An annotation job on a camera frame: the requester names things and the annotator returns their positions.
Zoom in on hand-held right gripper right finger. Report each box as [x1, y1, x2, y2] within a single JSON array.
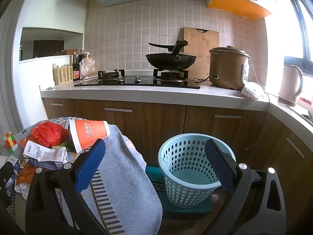
[[204, 139, 286, 235]]

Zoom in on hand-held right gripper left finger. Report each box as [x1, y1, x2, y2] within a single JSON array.
[[26, 139, 115, 235]]

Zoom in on orange wrapper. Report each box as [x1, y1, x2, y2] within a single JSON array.
[[16, 165, 37, 184]]

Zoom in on orange paper cup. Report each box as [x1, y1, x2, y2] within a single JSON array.
[[69, 119, 110, 153]]

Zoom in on light blue perforated basket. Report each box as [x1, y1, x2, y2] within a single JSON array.
[[158, 133, 236, 208]]

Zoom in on red plastic bag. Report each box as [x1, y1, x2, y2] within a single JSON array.
[[32, 122, 69, 148]]

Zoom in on polka dot cloth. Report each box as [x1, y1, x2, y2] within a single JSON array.
[[14, 181, 32, 200]]

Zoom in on green vegetable scraps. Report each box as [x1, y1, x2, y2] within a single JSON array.
[[60, 141, 75, 151]]

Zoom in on patterned grey blanket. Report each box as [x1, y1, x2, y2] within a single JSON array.
[[15, 116, 163, 235]]

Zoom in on colourful puzzle cube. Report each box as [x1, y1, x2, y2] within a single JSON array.
[[3, 132, 19, 154]]

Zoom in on white and blue carton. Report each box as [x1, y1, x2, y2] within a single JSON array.
[[23, 140, 69, 170]]

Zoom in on teal cardboard box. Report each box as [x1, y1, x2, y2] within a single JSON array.
[[146, 166, 212, 213]]

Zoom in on wooden base cabinet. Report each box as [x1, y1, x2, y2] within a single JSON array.
[[42, 98, 313, 226]]

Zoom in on white crumpled cloth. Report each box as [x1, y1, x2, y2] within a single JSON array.
[[242, 81, 266, 101]]

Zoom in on beige woven plastic basket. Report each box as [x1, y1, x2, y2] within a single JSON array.
[[52, 63, 74, 86]]

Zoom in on black gas stove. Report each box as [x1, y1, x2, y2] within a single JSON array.
[[74, 69, 201, 89]]

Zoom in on dark sauce bottle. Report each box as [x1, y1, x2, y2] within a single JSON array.
[[72, 52, 81, 81]]

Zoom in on clear plastic food bag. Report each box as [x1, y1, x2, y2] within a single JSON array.
[[79, 51, 97, 80]]

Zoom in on brown rice cooker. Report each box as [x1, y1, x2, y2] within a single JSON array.
[[209, 46, 251, 90]]

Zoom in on white electric kettle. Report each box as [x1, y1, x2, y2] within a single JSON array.
[[278, 64, 304, 107]]

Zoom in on black wok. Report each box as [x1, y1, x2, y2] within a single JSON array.
[[145, 40, 197, 71]]

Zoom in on wooden cutting board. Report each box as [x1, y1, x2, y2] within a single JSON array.
[[183, 27, 220, 80]]

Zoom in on window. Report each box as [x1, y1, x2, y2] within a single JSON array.
[[269, 0, 313, 63]]

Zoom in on black power cable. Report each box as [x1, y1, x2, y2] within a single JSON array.
[[190, 75, 214, 84]]

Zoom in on orange wall cabinet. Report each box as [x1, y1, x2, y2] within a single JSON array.
[[207, 0, 273, 21]]

